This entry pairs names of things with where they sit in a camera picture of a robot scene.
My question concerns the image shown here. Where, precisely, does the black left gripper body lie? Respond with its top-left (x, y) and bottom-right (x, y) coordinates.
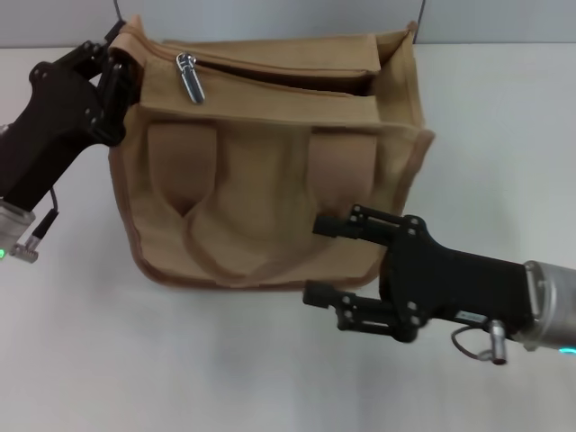
top-left (0, 40), bottom-right (128, 213)

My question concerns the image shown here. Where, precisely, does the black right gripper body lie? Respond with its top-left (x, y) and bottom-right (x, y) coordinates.
top-left (376, 214), bottom-right (531, 344)

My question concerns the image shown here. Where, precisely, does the right gripper cable with plug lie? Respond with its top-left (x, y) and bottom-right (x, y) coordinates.
top-left (449, 318), bottom-right (509, 365)

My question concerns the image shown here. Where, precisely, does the khaki canvas food bag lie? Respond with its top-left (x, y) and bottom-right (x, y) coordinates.
top-left (107, 15), bottom-right (437, 299)

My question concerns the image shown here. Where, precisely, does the gripper cable with plug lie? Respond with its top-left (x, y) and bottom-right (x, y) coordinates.
top-left (449, 318), bottom-right (509, 365)
top-left (11, 186), bottom-right (62, 272)

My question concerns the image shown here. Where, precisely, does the left gripper cable with plug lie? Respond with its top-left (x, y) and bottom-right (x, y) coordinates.
top-left (11, 186), bottom-right (62, 272)

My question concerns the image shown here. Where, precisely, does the silver metal zipper pull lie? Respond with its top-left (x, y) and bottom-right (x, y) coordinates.
top-left (175, 51), bottom-right (206, 106)

